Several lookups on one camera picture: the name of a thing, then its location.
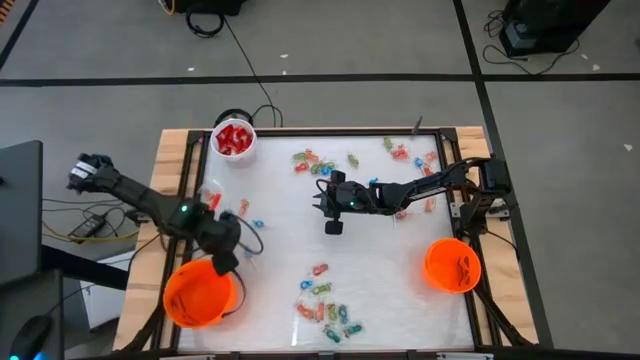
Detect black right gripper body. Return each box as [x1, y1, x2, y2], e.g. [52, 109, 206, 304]
[324, 170, 372, 217]

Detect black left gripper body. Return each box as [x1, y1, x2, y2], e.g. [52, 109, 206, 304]
[197, 214, 242, 259]

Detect orange bucket with black handle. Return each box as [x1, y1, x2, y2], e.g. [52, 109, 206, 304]
[162, 257, 248, 330]

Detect clear plastic wrapper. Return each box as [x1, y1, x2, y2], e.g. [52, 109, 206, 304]
[198, 175, 225, 214]

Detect white plastic bucket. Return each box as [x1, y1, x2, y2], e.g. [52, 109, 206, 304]
[210, 117, 258, 169]

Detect orange plastic bucket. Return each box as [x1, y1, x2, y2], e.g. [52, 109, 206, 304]
[423, 237, 483, 295]

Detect white box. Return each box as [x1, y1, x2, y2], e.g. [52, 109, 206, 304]
[78, 249, 137, 332]

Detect black power adapter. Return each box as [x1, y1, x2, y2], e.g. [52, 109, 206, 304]
[68, 213, 107, 240]

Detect black metal beam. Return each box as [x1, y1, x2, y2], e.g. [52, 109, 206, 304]
[39, 243, 130, 292]

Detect dark grey monitor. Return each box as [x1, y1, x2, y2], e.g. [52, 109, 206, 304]
[0, 140, 44, 287]

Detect black computer mouse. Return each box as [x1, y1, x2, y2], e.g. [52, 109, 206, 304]
[8, 314, 54, 360]

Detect black floor box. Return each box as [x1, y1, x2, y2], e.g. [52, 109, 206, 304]
[172, 0, 250, 16]

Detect black equipment case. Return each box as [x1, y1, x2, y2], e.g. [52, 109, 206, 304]
[498, 0, 612, 58]

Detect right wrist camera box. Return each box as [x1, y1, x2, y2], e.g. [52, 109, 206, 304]
[323, 214, 346, 237]

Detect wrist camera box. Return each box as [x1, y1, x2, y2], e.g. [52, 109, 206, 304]
[213, 251, 241, 277]
[323, 214, 346, 237]

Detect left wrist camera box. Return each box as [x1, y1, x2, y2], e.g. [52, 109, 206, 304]
[213, 251, 241, 277]

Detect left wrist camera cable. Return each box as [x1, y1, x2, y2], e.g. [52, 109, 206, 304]
[230, 212, 265, 257]

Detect yellow floor cable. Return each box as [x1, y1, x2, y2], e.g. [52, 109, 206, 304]
[41, 219, 142, 245]

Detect black cable coil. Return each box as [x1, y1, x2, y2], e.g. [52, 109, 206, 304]
[184, 3, 226, 40]
[213, 107, 255, 129]

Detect teal ring pop pink ring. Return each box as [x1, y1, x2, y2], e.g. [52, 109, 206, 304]
[322, 324, 344, 345]

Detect black floor cables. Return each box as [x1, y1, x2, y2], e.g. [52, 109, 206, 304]
[41, 195, 147, 236]

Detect long black floor cable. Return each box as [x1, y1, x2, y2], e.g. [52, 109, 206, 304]
[222, 17, 285, 129]

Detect tangled black cables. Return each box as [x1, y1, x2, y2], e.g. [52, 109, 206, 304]
[481, 8, 582, 77]

